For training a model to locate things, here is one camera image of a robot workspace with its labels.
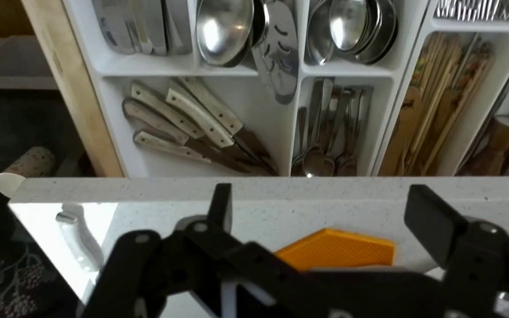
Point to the white cutlery tray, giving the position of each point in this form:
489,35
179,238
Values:
273,125

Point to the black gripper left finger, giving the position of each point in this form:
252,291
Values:
167,276

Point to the wooden chopstick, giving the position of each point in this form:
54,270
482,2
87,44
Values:
469,88
443,99

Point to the slotted steel server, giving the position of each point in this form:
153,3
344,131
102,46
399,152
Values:
278,58

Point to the wooden drawer grey front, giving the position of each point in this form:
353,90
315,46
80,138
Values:
72,88

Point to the brown wooden spatula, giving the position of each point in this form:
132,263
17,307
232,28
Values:
402,141

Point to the large steel serving spoon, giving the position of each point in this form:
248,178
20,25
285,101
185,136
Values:
225,28
261,23

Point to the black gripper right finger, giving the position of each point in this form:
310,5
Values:
473,276

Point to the orange silicone trivet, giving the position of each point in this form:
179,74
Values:
337,249

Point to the steel fork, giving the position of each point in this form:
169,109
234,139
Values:
499,9
460,9

